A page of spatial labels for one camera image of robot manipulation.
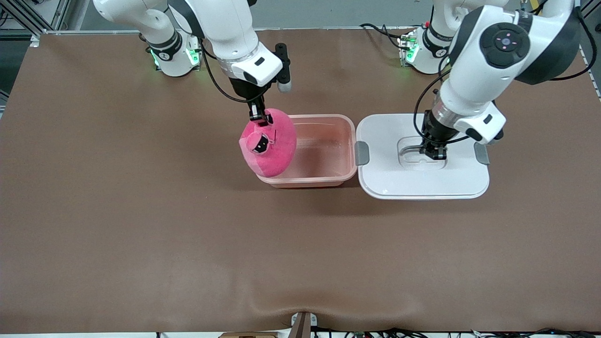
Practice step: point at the pink plastic box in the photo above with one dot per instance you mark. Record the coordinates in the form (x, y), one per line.
(324, 155)

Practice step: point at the aluminium frame structure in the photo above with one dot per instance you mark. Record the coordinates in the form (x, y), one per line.
(63, 14)

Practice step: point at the pink plush toy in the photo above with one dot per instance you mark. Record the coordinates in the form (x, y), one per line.
(277, 150)

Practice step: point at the metal clamp bracket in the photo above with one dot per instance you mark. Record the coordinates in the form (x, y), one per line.
(303, 324)

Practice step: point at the metal table corner bracket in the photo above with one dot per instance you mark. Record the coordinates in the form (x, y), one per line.
(34, 40)

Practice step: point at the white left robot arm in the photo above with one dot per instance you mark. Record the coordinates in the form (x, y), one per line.
(469, 70)

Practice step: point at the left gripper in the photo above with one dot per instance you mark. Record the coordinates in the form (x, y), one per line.
(435, 130)

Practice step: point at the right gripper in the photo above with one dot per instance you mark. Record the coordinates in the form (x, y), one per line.
(246, 90)

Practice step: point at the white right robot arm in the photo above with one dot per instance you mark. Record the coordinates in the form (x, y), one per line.
(225, 28)

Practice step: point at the white box lid grey clips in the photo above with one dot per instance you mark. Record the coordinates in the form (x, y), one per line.
(399, 183)

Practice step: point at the brown table mat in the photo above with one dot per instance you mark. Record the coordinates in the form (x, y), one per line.
(300, 244)

